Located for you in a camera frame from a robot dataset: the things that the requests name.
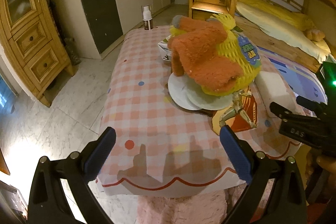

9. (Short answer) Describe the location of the white foam block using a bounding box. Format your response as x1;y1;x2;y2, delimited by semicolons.
255;71;295;118

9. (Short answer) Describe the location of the yellow foam fruit net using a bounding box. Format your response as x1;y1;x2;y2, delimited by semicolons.
169;13;263;97

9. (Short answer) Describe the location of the orange fuzzy sock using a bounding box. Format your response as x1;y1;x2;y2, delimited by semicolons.
168;15;243;96

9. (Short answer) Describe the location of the colourful oval rug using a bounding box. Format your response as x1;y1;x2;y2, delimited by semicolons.
259;47;327;103

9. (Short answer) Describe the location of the red snack box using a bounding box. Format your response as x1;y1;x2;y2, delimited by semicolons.
212;90;258;135

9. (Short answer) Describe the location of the plush toy on bed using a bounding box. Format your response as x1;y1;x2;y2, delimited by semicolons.
304;28;325;42

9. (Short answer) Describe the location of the wooden bunk bed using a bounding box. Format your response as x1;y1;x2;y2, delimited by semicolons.
236;0;335;72

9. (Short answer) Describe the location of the green white box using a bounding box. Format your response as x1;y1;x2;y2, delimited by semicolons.
158;36;171;62

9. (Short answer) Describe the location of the wooden cabinet with drawers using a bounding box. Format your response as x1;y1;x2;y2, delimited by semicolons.
1;0;74;107

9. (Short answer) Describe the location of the white brown bottle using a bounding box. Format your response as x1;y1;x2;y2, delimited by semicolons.
142;5;153;31

